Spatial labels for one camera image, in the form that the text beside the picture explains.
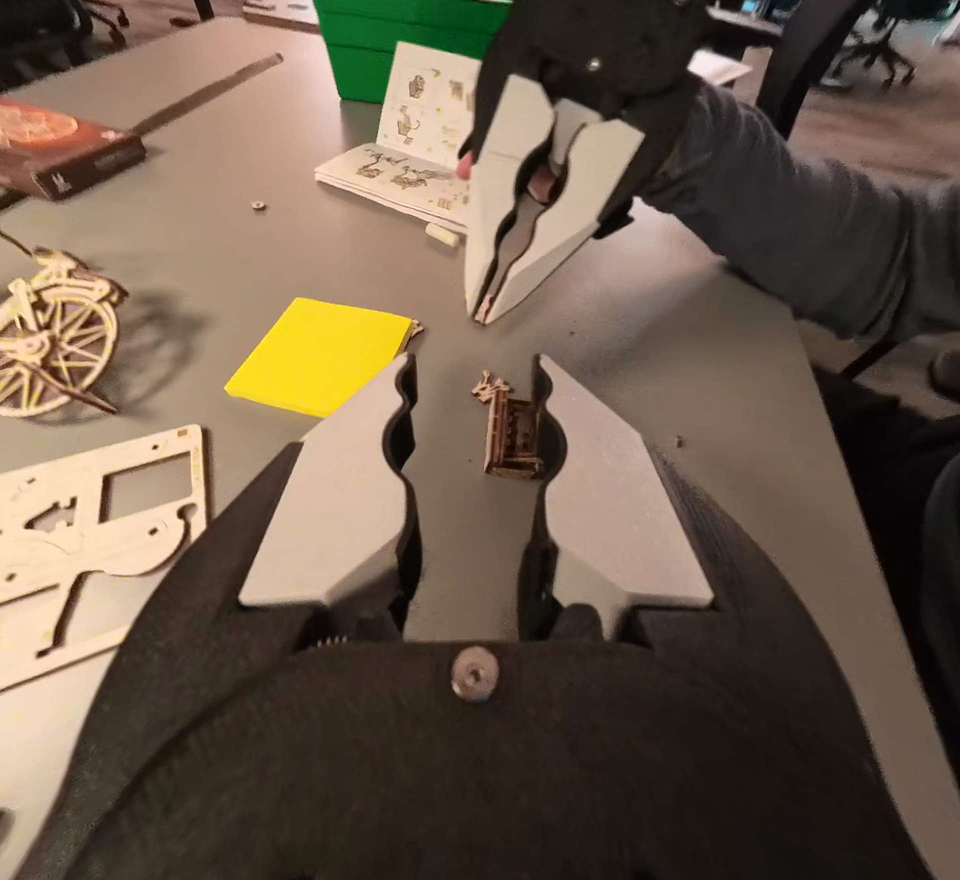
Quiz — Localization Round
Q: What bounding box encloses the small brown wooden model box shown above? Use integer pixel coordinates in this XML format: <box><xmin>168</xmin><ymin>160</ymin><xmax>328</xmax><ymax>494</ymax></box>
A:
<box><xmin>482</xmin><ymin>396</ymin><xmax>546</xmax><ymax>481</ymax></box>

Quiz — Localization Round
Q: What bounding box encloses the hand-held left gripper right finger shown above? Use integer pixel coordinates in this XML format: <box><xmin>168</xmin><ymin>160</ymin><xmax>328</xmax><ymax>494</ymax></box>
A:
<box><xmin>528</xmin><ymin>353</ymin><xmax>715</xmax><ymax>622</ymax></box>

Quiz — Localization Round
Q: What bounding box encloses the printed instruction booklet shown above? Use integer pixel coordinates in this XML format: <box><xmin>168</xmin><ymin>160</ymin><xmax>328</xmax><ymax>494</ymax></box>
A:
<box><xmin>313</xmin><ymin>40</ymin><xmax>483</xmax><ymax>230</ymax></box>

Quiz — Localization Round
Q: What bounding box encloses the dark flat strip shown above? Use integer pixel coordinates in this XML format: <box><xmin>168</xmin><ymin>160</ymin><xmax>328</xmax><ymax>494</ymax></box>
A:
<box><xmin>131</xmin><ymin>53</ymin><xmax>285</xmax><ymax>139</ymax></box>

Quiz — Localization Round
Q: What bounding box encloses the yellow sticky note pad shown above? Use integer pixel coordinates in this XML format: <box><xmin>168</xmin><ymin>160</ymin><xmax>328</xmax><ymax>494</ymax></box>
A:
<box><xmin>223</xmin><ymin>297</ymin><xmax>416</xmax><ymax>418</ymax></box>

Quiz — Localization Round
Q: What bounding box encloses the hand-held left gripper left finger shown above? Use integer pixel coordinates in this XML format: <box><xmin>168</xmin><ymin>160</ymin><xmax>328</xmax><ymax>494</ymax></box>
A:
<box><xmin>237</xmin><ymin>352</ymin><xmax>423</xmax><ymax>619</ymax></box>

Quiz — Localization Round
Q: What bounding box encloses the brown printed box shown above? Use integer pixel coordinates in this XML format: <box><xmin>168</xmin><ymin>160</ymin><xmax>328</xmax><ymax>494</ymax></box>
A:
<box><xmin>0</xmin><ymin>96</ymin><xmax>148</xmax><ymax>202</ymax></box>

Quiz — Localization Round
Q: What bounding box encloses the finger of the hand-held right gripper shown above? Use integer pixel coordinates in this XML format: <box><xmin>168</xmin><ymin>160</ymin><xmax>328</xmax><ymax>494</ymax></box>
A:
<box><xmin>482</xmin><ymin>116</ymin><xmax>648</xmax><ymax>328</ymax></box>
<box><xmin>463</xmin><ymin>73</ymin><xmax>560</xmax><ymax>325</ymax></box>

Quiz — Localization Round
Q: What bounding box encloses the person's right hand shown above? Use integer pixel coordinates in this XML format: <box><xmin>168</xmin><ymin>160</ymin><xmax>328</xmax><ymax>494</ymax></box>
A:
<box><xmin>456</xmin><ymin>149</ymin><xmax>561</xmax><ymax>206</ymax></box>

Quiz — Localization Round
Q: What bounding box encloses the person's dark clothing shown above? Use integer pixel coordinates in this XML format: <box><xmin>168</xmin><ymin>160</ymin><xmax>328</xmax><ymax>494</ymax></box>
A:
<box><xmin>813</xmin><ymin>362</ymin><xmax>960</xmax><ymax>769</ymax></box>

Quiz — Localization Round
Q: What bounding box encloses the black metal bar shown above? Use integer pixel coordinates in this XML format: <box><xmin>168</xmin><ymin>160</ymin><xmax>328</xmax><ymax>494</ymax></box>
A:
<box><xmin>838</xmin><ymin>338</ymin><xmax>903</xmax><ymax>380</ymax></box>

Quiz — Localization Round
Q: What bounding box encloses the green plastic bin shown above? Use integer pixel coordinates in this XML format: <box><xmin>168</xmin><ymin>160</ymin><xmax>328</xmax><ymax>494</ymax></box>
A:
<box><xmin>303</xmin><ymin>0</ymin><xmax>550</xmax><ymax>105</ymax></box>

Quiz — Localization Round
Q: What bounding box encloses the person's right forearm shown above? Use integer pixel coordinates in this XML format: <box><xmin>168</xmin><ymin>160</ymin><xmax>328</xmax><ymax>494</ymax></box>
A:
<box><xmin>637</xmin><ymin>81</ymin><xmax>960</xmax><ymax>343</ymax></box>

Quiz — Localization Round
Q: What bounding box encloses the thick black chair back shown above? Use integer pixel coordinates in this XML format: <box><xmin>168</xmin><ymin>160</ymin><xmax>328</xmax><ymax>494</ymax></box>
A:
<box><xmin>756</xmin><ymin>0</ymin><xmax>948</xmax><ymax>140</ymax></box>

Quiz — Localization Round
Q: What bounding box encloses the wooden wheel model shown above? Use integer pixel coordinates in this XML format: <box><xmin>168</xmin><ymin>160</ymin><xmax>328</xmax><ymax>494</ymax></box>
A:
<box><xmin>0</xmin><ymin>229</ymin><xmax>130</xmax><ymax>420</ymax></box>

